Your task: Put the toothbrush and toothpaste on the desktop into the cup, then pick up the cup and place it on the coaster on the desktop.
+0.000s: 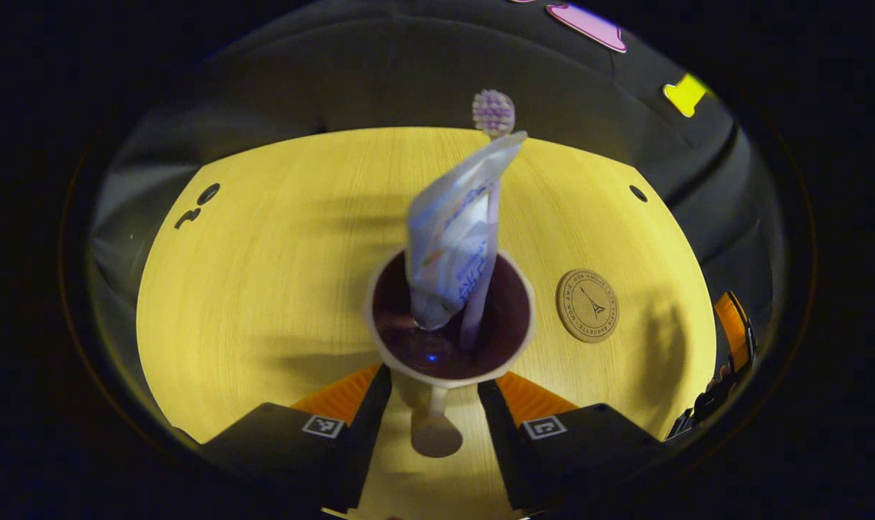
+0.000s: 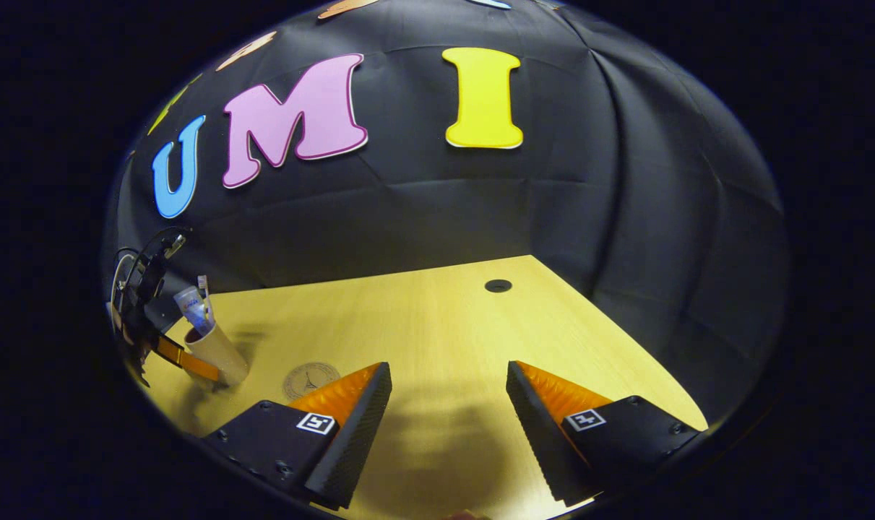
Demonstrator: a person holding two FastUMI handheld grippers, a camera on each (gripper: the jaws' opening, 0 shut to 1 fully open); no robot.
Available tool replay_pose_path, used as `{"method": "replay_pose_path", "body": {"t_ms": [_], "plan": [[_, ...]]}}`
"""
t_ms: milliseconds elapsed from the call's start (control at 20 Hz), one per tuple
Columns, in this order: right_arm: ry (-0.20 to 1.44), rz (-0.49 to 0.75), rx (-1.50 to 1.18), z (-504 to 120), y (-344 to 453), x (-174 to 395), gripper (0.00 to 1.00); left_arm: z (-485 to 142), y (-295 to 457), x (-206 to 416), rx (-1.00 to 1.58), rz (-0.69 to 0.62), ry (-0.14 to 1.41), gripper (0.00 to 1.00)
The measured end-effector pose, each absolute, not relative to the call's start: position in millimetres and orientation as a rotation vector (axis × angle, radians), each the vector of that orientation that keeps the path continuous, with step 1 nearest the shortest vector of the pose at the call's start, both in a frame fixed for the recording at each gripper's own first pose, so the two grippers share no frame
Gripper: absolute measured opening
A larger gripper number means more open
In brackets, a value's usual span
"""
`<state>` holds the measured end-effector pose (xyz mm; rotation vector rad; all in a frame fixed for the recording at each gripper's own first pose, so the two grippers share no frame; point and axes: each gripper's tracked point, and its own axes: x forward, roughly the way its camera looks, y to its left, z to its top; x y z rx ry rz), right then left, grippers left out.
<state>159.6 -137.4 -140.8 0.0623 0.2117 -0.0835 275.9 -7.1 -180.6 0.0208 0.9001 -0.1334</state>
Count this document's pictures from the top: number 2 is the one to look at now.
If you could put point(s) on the round wooden coaster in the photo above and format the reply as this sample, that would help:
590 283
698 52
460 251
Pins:
307 379

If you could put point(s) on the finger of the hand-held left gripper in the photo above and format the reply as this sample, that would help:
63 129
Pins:
188 359

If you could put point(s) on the black backdrop cloth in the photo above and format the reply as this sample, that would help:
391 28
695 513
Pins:
444 202

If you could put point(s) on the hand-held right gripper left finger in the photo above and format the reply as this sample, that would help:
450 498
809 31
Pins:
358 440

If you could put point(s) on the white toothpaste tube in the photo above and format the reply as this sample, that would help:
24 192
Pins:
191 307

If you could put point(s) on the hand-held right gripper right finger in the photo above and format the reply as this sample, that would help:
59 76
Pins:
535 433

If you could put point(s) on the wooden desktop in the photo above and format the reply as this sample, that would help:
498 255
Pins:
444 325

